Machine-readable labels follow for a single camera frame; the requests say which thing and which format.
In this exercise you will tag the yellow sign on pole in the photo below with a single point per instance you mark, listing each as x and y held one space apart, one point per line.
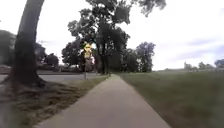
87 53

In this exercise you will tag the green grass field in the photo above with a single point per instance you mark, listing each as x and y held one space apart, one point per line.
180 96

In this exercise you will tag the group of tall trees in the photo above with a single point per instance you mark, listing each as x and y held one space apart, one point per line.
106 43

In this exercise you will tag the grey concrete sidewalk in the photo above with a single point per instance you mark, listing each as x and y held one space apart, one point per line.
110 106

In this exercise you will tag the grass and dirt verge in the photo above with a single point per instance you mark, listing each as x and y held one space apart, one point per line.
43 98

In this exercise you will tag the grey asphalt road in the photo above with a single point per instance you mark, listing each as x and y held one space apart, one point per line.
63 77

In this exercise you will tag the large leaning tree trunk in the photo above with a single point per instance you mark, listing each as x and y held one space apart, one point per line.
26 50

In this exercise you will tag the distant tree line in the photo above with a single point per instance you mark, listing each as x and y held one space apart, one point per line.
203 65

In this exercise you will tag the dark trees across road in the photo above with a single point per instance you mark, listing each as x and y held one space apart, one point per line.
10 50

